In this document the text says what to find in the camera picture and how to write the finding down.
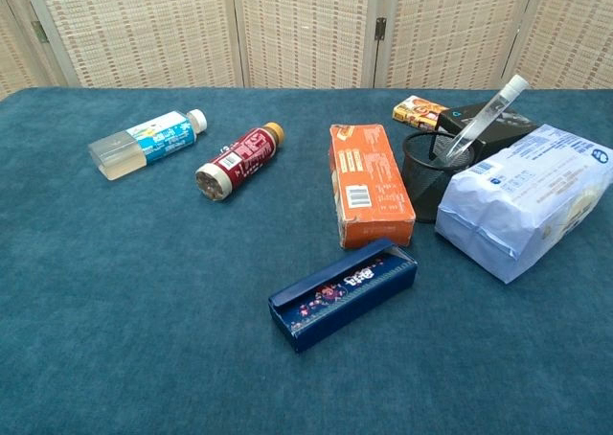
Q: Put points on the clear plastic tube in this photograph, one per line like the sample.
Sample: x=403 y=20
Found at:
x=479 y=123

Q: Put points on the orange cardboard box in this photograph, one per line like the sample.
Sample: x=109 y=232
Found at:
x=369 y=181

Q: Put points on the red label drink bottle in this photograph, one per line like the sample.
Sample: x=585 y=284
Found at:
x=239 y=159

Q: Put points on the dark blue pencil case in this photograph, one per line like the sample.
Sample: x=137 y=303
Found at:
x=345 y=296

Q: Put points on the black mesh pen cup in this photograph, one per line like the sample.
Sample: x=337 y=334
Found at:
x=421 y=186

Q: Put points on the yellow curry box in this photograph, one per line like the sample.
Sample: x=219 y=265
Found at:
x=416 y=111

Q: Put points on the clear bottle blue label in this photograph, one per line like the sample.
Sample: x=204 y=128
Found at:
x=153 y=140

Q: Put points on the blue table cloth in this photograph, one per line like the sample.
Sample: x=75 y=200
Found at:
x=120 y=286

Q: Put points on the black cardboard box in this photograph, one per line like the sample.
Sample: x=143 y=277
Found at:
x=503 y=133

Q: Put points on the light blue tissue pack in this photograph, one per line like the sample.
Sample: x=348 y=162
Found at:
x=517 y=200

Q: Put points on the woven folding screen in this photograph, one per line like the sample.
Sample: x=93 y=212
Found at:
x=143 y=23

